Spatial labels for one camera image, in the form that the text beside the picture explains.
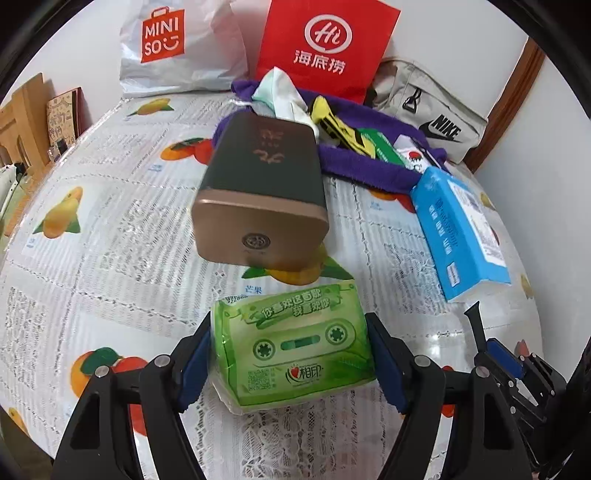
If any fruit-print tablecloth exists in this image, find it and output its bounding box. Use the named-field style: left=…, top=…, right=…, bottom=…
left=0, top=88, right=546, bottom=480

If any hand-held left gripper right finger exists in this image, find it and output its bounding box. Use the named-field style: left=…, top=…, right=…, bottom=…
left=364, top=311, right=533, bottom=480

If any white green crumpled cloth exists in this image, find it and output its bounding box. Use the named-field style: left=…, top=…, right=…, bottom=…
left=252, top=67, right=308, bottom=125

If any purple towel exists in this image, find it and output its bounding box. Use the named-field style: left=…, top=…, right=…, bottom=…
left=231, top=78, right=446, bottom=193

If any wooden door frame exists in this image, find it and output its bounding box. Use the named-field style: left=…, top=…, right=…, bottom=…
left=462, top=39, right=546, bottom=174

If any yellow black strap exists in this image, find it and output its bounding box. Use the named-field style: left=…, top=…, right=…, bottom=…
left=311, top=96, right=377, bottom=160

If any white packet red mark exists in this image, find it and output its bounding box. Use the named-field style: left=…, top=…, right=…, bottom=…
left=394, top=136, right=428, bottom=174

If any grey waist bag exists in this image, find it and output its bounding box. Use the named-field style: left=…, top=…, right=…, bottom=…
left=369, top=58, right=489, bottom=164

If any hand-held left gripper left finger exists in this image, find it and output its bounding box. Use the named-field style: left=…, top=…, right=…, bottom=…
left=51, top=318, right=219, bottom=480

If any green tissue packet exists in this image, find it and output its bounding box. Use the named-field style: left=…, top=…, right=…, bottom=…
left=210, top=279, right=377, bottom=414

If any white object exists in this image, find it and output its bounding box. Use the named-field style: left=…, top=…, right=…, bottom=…
left=0, top=164, right=24, bottom=215

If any blue tissue box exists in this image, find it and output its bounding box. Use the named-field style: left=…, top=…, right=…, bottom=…
left=410, top=166, right=512, bottom=303

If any red paper bag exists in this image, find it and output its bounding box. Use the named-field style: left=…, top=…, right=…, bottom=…
left=255, top=0, right=402, bottom=104

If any dark green tin box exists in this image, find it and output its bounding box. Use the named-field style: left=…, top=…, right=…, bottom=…
left=191, top=113, right=329, bottom=273

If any brown patterned book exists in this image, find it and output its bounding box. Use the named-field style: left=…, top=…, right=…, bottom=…
left=46, top=88, right=85, bottom=153

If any white plastic shopping bag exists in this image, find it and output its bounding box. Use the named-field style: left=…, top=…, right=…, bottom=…
left=119, top=0, right=250, bottom=97

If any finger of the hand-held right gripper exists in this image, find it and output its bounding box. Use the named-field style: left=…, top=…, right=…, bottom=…
left=466, top=302, right=491, bottom=370
left=485, top=339, right=525, bottom=385

